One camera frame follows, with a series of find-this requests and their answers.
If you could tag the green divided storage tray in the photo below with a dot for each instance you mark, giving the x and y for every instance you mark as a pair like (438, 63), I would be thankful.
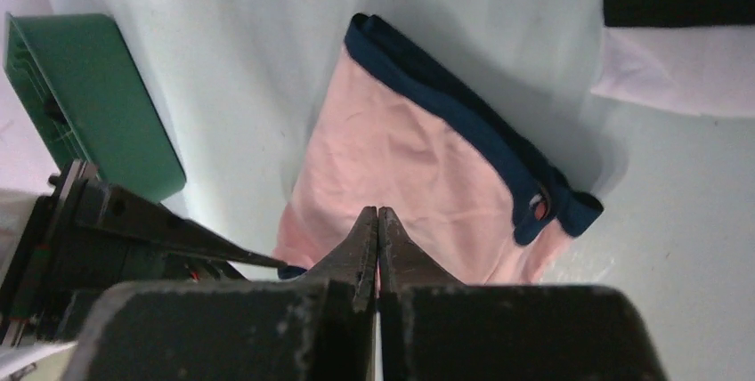
(77, 81)

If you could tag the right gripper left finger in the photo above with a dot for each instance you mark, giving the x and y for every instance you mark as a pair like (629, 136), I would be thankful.
(346, 276)

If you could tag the light pink underwear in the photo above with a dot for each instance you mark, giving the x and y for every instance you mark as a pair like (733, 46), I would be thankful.
(397, 129)

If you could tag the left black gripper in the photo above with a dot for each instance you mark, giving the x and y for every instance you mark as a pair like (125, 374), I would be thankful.
(89, 235)

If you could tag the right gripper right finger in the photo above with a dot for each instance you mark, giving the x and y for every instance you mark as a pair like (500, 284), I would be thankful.
(404, 267)

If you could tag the black white striped underwear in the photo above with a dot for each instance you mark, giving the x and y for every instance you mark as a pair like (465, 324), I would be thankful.
(690, 57)

